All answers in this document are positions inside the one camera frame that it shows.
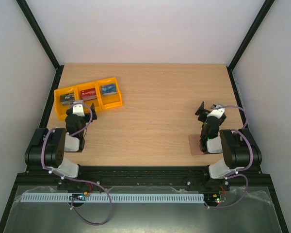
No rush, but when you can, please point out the tan leather card holder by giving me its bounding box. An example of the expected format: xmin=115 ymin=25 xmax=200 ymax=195
xmin=188 ymin=134 xmax=204 ymax=156

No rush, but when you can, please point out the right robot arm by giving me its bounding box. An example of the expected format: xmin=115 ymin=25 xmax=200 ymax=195
xmin=188 ymin=102 xmax=262 ymax=190

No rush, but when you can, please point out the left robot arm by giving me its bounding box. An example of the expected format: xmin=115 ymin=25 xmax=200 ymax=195
xmin=25 ymin=100 xmax=97 ymax=179

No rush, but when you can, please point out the red card stack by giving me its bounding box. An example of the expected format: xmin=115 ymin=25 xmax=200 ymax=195
xmin=80 ymin=88 xmax=97 ymax=101

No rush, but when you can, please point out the black card stack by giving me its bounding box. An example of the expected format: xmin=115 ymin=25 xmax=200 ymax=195
xmin=60 ymin=93 xmax=75 ymax=106

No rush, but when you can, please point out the blue card stack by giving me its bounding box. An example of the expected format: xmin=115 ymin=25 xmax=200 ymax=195
xmin=101 ymin=83 xmax=117 ymax=96

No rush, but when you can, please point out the left yellow bin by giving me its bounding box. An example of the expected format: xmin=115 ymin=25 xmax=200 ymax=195
xmin=54 ymin=86 xmax=80 ymax=120

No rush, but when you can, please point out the yellow bin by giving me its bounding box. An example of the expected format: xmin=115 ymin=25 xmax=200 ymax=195
xmin=97 ymin=77 xmax=123 ymax=110
xmin=76 ymin=82 xmax=102 ymax=112
xmin=54 ymin=86 xmax=80 ymax=120

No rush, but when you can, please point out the middle yellow bin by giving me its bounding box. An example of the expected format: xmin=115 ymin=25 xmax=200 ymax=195
xmin=76 ymin=82 xmax=102 ymax=112

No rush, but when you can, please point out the right yellow bin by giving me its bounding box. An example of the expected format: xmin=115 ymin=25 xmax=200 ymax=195
xmin=97 ymin=77 xmax=123 ymax=110

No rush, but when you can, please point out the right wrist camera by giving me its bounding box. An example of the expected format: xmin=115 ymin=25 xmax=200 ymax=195
xmin=207 ymin=104 xmax=225 ymax=119

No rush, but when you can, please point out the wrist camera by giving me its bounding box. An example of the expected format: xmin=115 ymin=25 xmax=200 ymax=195
xmin=72 ymin=102 xmax=85 ymax=117
xmin=207 ymin=104 xmax=225 ymax=119

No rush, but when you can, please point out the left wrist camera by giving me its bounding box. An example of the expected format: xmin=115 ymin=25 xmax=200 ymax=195
xmin=72 ymin=102 xmax=85 ymax=117

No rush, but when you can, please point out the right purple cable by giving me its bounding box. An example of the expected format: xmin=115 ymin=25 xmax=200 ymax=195
xmin=206 ymin=105 xmax=255 ymax=210

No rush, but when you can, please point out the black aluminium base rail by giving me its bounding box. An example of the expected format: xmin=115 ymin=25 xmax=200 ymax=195
xmin=13 ymin=166 xmax=275 ymax=192

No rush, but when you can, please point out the white slotted cable duct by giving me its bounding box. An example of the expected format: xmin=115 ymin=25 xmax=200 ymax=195
xmin=20 ymin=193 xmax=204 ymax=203

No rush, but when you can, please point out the left black frame post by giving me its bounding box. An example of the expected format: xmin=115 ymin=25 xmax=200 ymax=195
xmin=16 ymin=0 xmax=64 ymax=71

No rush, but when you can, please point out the black frame post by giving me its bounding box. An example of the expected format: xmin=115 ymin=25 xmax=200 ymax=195
xmin=16 ymin=0 xmax=64 ymax=71
xmin=227 ymin=0 xmax=276 ymax=71

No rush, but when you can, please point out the right black frame post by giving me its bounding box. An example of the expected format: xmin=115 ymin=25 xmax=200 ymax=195
xmin=227 ymin=0 xmax=276 ymax=71

